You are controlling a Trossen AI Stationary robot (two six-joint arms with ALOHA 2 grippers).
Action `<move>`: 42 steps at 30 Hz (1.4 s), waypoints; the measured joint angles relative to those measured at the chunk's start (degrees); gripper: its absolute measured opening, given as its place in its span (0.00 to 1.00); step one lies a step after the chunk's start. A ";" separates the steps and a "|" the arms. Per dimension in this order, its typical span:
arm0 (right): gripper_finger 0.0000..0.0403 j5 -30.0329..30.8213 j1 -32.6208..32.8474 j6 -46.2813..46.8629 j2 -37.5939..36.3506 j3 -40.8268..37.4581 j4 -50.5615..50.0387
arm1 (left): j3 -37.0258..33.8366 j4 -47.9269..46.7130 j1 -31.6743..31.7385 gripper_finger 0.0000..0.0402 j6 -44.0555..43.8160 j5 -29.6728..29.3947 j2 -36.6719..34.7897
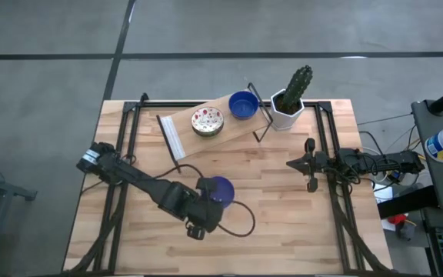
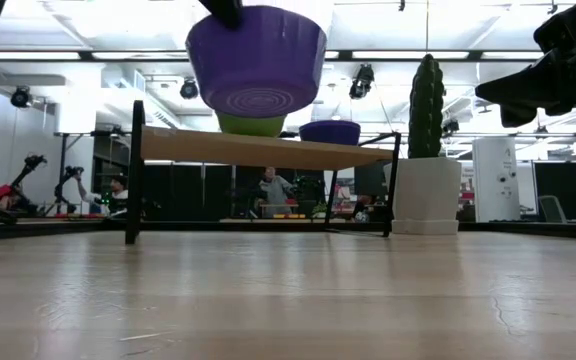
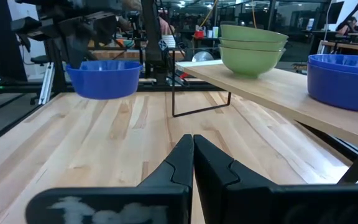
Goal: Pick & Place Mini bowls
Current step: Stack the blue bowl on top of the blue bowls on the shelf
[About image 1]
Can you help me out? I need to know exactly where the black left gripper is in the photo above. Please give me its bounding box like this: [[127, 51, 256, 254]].
[[185, 176, 225, 240]]

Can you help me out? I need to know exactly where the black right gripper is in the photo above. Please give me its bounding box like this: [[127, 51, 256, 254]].
[[285, 137, 330, 193]]

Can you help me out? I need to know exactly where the blue plastic mini bowl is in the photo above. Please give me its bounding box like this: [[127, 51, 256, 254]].
[[228, 90, 260, 121], [205, 175, 236, 209]]

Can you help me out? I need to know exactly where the white hexagonal plant pot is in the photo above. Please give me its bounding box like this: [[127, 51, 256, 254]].
[[270, 88, 306, 131]]

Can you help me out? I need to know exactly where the green cactus plant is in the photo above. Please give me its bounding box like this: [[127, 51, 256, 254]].
[[281, 64, 314, 109]]

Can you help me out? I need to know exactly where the white paper sheet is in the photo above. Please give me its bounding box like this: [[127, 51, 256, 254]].
[[373, 183, 399, 232]]

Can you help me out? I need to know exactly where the small red object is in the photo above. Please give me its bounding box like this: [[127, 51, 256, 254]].
[[387, 213, 409, 226]]

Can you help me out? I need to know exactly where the black cart bar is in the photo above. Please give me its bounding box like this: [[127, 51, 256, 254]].
[[377, 186, 438, 219]]

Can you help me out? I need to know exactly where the small gray object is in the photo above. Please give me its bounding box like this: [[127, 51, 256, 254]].
[[396, 222, 417, 242]]

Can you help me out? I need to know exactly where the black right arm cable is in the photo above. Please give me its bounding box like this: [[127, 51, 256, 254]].
[[327, 163, 363, 197]]

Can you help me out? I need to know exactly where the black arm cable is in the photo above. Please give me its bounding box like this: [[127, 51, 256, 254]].
[[327, 163, 363, 197], [154, 163, 256, 238]]

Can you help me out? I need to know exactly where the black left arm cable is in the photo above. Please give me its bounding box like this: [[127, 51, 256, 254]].
[[154, 163, 256, 238]]

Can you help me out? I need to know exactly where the wooden rack with black frame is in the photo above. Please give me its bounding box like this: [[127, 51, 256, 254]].
[[155, 82, 275, 174]]

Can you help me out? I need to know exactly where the black sleeved cable bundle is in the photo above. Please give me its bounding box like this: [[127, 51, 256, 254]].
[[65, 207, 125, 275], [335, 207, 390, 275]]

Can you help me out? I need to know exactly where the thin black cable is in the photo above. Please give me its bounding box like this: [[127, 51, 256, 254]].
[[357, 112, 415, 126]]

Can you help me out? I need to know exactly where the black aluminium table frame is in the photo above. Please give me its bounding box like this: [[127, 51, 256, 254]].
[[90, 92, 365, 275]]

